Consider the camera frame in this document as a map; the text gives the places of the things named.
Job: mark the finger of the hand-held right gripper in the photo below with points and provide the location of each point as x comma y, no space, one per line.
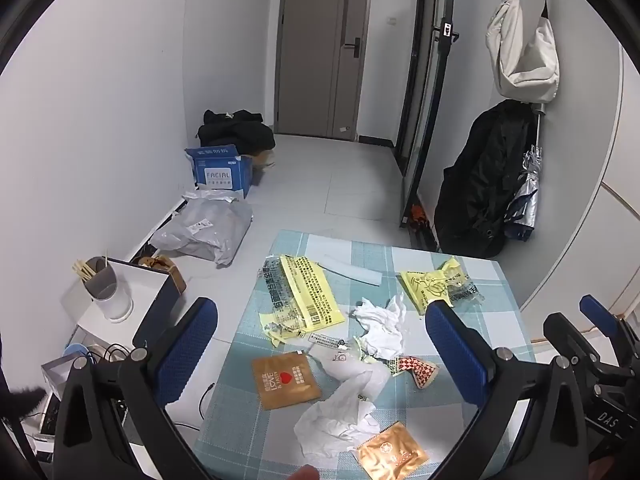
597,310
562,332

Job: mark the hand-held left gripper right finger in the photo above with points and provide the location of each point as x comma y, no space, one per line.
457,355

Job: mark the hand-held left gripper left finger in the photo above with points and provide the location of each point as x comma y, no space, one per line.
182,350

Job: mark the red checked wrapper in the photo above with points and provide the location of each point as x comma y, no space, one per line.
420,371

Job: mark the yellow wrapper with line drawing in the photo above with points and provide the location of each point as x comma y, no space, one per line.
425,285

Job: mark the white tissue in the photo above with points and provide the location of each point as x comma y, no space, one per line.
325,425
380,330

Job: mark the brown sachet with red heart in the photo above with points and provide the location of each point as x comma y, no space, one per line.
285,380

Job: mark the white printed napkin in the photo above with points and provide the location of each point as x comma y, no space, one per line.
350,375

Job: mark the gold orange sachet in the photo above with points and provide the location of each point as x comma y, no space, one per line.
392,452

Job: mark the white paper strip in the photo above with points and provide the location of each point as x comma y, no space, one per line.
350,267

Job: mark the large yellow text-printed wrapper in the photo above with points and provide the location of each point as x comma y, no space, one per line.
310,290

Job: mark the white shoulder bag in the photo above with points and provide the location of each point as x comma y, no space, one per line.
525,60

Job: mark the person's left hand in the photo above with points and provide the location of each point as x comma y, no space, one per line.
305,474

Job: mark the teal checked tablecloth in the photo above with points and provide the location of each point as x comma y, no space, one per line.
500,310

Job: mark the white navy storage box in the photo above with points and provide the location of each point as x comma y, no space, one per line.
150,285

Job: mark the brown slipper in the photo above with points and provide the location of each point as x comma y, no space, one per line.
152,262

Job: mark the grey white cup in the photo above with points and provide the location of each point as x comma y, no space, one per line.
107,290

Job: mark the light blue bowl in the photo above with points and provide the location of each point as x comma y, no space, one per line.
77,351

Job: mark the bundle of wooden chopsticks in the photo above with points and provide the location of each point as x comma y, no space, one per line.
87,270

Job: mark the grey plastic mailer bag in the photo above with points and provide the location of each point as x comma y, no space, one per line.
205,225

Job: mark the silver blue folded umbrella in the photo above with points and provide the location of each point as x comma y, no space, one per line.
527,195

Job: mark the orange black tool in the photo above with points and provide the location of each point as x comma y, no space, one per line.
417,215

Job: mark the black fuzzy cloth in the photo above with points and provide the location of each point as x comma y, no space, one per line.
30,400

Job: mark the black backpack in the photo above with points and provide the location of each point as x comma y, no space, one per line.
480,185

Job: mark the blue cardboard box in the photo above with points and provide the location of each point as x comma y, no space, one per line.
215,175

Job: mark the brown cardboard box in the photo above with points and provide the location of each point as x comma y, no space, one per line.
262,160

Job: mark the pile of black clothes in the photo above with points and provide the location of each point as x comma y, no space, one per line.
235,132

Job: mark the black framed glass door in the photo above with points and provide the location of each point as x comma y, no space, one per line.
422,125

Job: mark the grey brown door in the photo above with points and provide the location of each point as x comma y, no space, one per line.
310,60

